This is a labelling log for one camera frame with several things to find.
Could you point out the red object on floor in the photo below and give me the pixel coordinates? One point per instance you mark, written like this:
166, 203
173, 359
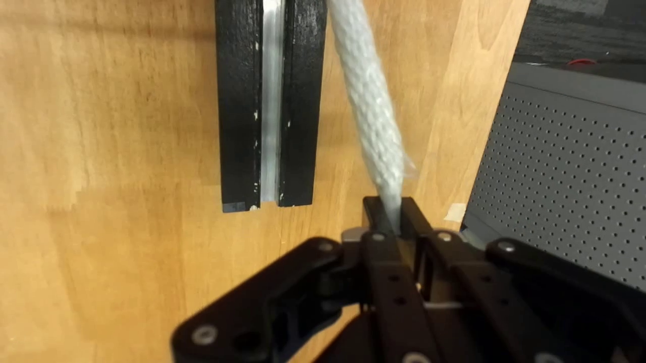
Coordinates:
582, 63

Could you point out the long black slotted rail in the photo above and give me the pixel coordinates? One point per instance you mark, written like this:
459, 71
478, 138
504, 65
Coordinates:
238, 102

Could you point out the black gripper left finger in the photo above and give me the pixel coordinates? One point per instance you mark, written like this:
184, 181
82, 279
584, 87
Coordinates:
304, 303

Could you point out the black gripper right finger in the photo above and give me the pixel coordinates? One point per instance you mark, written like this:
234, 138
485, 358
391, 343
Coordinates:
537, 303

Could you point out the grey perforated metal cabinet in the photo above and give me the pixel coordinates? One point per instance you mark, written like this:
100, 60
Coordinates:
571, 174

